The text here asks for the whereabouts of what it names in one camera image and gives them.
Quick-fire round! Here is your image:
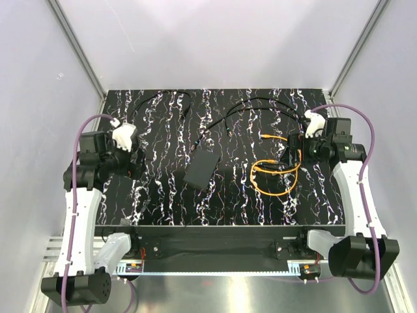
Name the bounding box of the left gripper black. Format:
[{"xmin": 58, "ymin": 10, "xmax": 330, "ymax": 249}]
[{"xmin": 101, "ymin": 135, "xmax": 146, "ymax": 180}]

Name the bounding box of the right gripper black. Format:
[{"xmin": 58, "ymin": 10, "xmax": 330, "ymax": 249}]
[{"xmin": 279, "ymin": 132, "xmax": 330, "ymax": 166}]

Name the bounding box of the black network switch box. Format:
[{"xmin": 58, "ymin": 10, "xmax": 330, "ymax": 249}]
[{"xmin": 184, "ymin": 149, "xmax": 220, "ymax": 190}]

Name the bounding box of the black cable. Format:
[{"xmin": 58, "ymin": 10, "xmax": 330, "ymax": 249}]
[
  {"xmin": 223, "ymin": 97, "xmax": 310, "ymax": 137},
  {"xmin": 126, "ymin": 90, "xmax": 225, "ymax": 151}
]

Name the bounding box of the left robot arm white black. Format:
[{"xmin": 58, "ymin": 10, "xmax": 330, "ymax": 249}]
[{"xmin": 40, "ymin": 125, "xmax": 145, "ymax": 310}]

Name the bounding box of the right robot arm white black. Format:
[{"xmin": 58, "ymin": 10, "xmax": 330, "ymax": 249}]
[{"xmin": 283, "ymin": 112, "xmax": 399, "ymax": 281}]

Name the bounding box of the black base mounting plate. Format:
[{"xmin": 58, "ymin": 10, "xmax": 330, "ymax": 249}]
[{"xmin": 93, "ymin": 225, "xmax": 345, "ymax": 260}]

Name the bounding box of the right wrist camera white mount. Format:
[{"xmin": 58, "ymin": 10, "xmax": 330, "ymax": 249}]
[{"xmin": 304, "ymin": 110, "xmax": 326, "ymax": 138}]

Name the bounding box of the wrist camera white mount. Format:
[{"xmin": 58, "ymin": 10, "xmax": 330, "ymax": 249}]
[
  {"xmin": 304, "ymin": 110, "xmax": 326, "ymax": 138},
  {"xmin": 110, "ymin": 119, "xmax": 137, "ymax": 152}
]

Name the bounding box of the orange ethernet cable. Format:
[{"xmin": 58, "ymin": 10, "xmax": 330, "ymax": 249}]
[{"xmin": 250, "ymin": 132, "xmax": 302, "ymax": 197}]

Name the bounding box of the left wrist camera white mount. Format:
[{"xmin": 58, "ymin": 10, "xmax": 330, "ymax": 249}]
[{"xmin": 110, "ymin": 119, "xmax": 137, "ymax": 152}]

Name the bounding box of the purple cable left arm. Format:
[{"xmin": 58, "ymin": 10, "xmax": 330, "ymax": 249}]
[{"xmin": 61, "ymin": 113, "xmax": 139, "ymax": 313}]

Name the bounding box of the aluminium frame rail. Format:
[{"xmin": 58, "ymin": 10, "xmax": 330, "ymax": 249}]
[{"xmin": 43, "ymin": 237, "xmax": 105, "ymax": 262}]

